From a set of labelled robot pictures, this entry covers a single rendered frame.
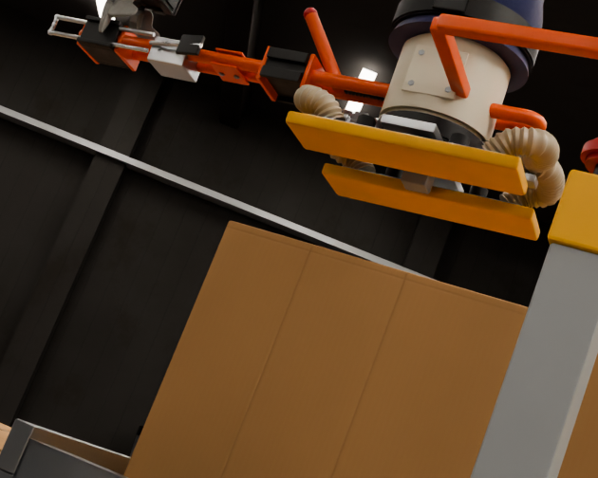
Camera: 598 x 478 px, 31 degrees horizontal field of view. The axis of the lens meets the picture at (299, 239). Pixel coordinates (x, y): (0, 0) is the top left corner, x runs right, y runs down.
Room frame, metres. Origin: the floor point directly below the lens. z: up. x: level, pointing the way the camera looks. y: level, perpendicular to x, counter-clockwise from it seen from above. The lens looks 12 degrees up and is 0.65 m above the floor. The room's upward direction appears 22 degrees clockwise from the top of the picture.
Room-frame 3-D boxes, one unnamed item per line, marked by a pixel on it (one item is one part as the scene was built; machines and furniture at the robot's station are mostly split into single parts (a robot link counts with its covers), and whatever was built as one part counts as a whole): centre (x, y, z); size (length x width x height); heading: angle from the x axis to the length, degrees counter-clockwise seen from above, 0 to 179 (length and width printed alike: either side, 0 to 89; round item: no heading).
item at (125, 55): (1.77, 0.42, 1.23); 0.08 x 0.07 x 0.05; 67
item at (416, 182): (1.53, -0.13, 1.15); 0.04 x 0.04 x 0.05; 67
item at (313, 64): (1.63, 0.10, 1.25); 0.10 x 0.08 x 0.06; 157
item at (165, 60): (1.71, 0.30, 1.23); 0.07 x 0.07 x 0.04; 67
